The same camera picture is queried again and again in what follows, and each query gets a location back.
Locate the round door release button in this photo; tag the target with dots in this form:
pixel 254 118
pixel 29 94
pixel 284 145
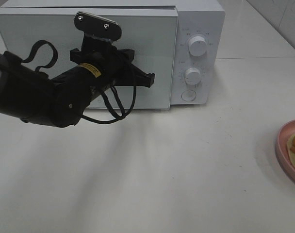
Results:
pixel 188 95

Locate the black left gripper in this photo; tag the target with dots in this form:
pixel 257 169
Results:
pixel 99 34

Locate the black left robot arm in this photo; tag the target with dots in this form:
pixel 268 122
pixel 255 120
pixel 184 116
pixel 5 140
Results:
pixel 31 96

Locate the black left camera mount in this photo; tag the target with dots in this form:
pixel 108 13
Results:
pixel 137 77

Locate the white microwave door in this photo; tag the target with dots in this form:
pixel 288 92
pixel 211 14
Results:
pixel 151 33

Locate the pink round plate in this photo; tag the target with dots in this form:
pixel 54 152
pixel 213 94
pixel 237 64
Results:
pixel 282 155

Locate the white microwave oven body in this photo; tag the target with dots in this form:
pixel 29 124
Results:
pixel 195 17

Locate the white upper power knob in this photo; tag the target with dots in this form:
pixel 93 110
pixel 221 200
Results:
pixel 197 45

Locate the white timer knob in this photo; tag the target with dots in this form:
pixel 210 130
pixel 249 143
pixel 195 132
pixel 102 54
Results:
pixel 192 76

